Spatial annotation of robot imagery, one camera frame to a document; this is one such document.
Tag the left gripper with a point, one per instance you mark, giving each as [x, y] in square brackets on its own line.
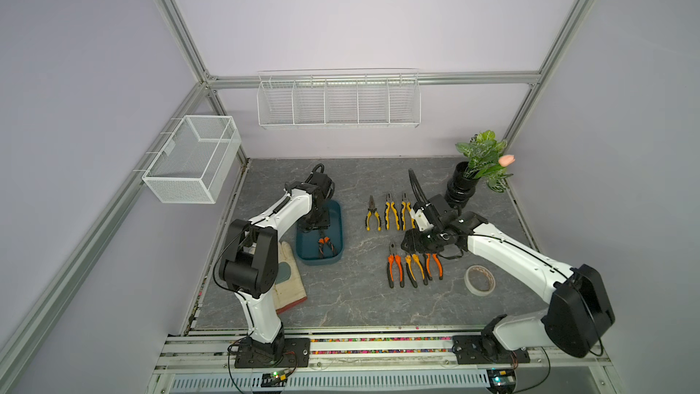
[324, 224]

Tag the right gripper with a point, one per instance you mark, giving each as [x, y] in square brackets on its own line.
[412, 243]

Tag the orange needle nose pliers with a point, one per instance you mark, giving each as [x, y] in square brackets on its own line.
[434, 268]

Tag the yellow orange black pliers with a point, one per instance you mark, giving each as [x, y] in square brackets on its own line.
[416, 271]

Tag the yellow black combination pliers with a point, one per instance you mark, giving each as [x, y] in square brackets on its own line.
[406, 218]

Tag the small orange pliers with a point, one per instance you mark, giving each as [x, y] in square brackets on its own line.
[326, 247]

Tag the orange combination pliers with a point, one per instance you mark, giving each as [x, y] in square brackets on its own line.
[394, 269]

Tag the yellow needle nose pliers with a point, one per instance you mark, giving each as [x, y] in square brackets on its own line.
[372, 215]

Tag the large yellow combination pliers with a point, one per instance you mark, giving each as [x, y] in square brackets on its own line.
[391, 213]

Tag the teal plastic storage box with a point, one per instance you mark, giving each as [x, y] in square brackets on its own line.
[306, 247]

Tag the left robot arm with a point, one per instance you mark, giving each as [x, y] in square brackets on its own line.
[249, 262]

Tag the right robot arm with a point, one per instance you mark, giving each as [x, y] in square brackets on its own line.
[578, 310]

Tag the black plant pot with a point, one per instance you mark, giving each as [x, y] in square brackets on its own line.
[460, 188]

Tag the white tape roll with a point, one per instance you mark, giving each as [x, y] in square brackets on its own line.
[479, 281]

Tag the green artificial plant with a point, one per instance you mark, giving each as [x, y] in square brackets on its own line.
[483, 151]

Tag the pink tulip flower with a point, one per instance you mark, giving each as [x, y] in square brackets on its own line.
[506, 160]

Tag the beige work glove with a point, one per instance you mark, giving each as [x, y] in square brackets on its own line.
[288, 290]

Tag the white wire wall shelf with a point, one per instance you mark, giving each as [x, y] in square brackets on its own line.
[339, 98]

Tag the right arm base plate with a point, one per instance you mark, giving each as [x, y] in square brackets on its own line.
[473, 350]

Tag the white wire basket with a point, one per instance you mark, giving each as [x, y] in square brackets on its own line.
[194, 162]

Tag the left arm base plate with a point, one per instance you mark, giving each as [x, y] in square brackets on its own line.
[289, 353]

